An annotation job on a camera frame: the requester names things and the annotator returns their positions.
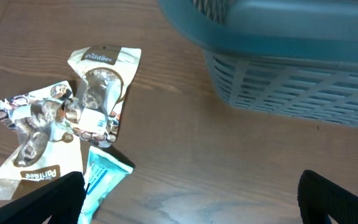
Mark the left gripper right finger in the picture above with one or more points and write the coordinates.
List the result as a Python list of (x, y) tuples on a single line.
[(321, 201)]

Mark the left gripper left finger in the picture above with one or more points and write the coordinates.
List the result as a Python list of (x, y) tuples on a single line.
[(58, 202)]

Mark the grey plastic basket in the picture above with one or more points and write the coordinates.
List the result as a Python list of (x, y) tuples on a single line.
[(295, 58)]

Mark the light blue wipes packet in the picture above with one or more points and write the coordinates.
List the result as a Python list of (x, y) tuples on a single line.
[(103, 173)]

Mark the lower Pantree snack pouch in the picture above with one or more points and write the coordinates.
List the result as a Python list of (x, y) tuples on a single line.
[(43, 152)]

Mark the pantree snack pouch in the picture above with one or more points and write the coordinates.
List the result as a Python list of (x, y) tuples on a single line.
[(43, 152), (105, 73)]

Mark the upper Pantree snack pouch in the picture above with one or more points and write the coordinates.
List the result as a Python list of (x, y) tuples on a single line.
[(105, 73)]

